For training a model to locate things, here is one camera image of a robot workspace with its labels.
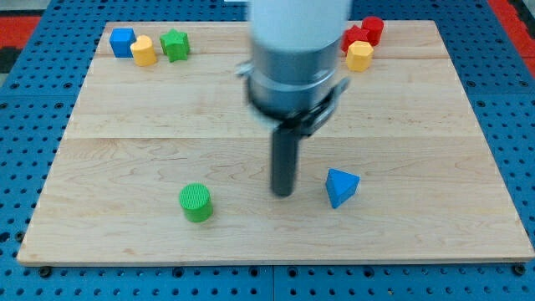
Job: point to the blue cube block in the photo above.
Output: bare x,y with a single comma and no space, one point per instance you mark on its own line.
120,41

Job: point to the yellow hexagon block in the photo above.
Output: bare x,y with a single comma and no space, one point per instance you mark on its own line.
359,56

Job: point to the green star block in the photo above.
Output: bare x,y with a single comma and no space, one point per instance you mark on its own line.
175,45

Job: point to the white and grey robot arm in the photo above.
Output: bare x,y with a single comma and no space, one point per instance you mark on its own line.
290,76

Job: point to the green cylinder block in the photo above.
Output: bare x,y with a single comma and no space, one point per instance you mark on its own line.
195,201

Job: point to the red star block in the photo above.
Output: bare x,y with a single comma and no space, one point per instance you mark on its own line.
353,34

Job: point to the wooden board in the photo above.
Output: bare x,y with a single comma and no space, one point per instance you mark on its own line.
429,189

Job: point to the red cylinder block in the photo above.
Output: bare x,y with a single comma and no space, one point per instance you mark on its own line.
374,27

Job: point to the yellow heart block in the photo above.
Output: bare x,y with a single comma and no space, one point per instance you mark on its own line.
143,51

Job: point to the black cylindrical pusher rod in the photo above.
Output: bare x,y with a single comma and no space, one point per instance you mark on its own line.
284,161

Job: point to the blue triangle block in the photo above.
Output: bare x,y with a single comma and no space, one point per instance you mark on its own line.
340,186

